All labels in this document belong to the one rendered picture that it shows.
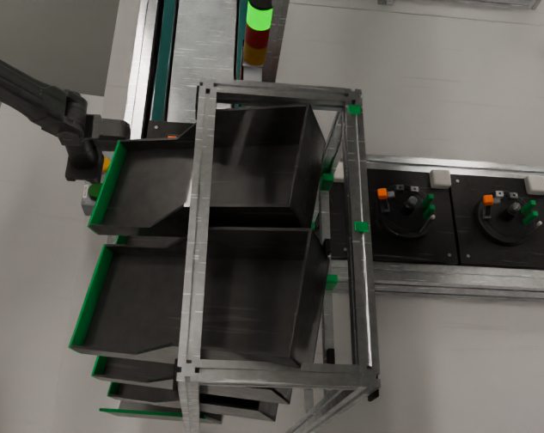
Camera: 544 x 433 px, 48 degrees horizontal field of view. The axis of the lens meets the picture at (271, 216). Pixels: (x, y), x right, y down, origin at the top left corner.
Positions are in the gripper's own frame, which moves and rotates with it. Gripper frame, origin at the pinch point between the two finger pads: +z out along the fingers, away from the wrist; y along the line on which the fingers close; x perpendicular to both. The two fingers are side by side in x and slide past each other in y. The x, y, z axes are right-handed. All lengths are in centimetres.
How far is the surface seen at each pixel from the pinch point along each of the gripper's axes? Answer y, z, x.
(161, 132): 16.9, 5.6, -13.4
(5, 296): -22.2, 16.8, 18.6
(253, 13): 15, -37, -33
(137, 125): 19.1, 6.6, -7.3
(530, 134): 32, 17, -115
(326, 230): -31, -44, -43
